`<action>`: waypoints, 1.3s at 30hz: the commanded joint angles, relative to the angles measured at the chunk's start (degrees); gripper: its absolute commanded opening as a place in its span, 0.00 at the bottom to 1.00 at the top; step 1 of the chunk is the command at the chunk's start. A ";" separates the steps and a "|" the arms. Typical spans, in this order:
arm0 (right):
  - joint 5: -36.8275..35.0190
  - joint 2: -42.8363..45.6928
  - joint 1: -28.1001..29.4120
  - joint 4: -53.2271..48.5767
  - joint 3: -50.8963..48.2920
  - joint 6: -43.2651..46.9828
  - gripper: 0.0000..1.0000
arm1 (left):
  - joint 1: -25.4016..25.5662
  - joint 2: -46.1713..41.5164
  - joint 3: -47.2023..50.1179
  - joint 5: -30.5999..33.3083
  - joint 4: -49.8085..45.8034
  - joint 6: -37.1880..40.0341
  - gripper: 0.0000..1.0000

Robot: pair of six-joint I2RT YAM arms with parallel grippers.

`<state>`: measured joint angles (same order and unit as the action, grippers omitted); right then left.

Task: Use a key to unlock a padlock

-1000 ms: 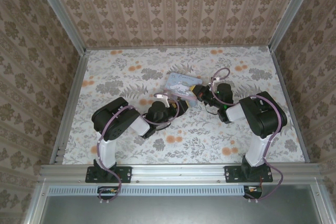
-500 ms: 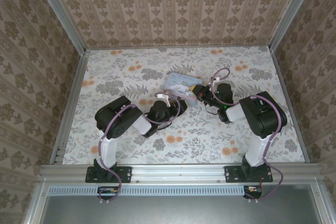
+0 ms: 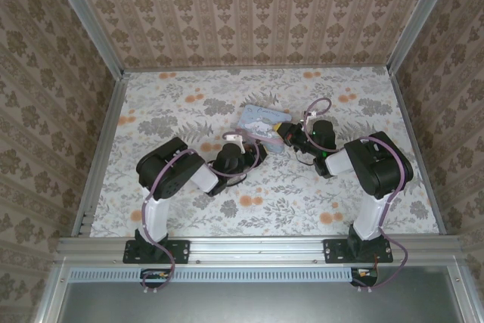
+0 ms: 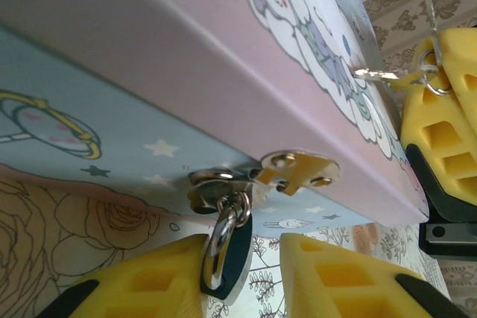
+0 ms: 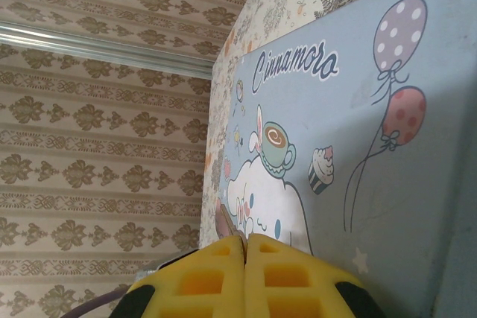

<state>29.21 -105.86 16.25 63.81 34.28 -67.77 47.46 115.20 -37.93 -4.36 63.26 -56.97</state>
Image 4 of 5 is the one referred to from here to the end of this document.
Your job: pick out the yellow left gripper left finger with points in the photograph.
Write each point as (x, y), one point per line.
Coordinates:
(149, 288)

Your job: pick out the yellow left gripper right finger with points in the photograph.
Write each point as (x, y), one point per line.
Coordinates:
(335, 288)

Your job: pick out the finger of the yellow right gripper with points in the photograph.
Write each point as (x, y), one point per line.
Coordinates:
(428, 117)
(464, 61)

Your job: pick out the dark blue padlock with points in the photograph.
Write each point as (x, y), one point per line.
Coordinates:
(233, 258)

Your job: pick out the floral patterned table cover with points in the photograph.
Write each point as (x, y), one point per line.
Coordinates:
(93, 228)

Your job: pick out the silver box hasp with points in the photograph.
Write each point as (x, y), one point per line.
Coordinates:
(309, 169)

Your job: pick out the pastel cartoon tin box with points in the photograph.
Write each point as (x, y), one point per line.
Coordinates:
(149, 53)

